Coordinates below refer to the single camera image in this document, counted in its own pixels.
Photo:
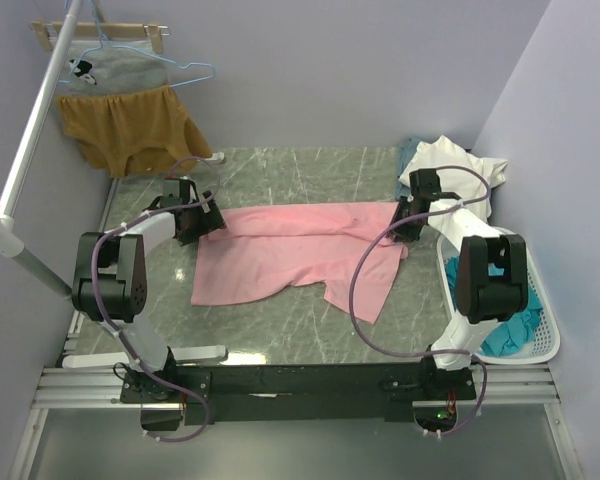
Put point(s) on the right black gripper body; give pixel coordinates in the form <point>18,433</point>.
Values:
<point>409,231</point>

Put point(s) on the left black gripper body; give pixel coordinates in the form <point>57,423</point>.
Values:
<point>197,224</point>

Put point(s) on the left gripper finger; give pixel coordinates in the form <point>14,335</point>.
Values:
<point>214,219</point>
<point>206,199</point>

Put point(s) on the pink t shirt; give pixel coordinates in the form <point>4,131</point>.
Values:
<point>265,249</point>

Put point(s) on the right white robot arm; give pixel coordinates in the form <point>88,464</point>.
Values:
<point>492,277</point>

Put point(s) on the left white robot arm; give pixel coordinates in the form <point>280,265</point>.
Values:
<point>110,284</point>

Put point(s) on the white folded t shirt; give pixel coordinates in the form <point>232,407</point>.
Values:
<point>449,155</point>

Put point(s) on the white rack foot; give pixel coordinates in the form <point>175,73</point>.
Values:
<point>205,159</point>

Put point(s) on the blue-grey folded t shirt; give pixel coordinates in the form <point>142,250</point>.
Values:
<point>404,154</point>

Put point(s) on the mustard brown hanging garment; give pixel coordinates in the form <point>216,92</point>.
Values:
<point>141,133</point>

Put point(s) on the grey hanging garment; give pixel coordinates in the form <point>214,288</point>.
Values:
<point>98,69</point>

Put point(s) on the teal t shirt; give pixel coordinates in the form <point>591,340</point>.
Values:
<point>511,336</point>

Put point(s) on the black base beam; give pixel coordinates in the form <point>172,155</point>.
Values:
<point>236,393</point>

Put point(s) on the wooden clip hanger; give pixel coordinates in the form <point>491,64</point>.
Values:
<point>47,33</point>

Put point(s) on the light blue wire hanger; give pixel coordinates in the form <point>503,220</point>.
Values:
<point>178,74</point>

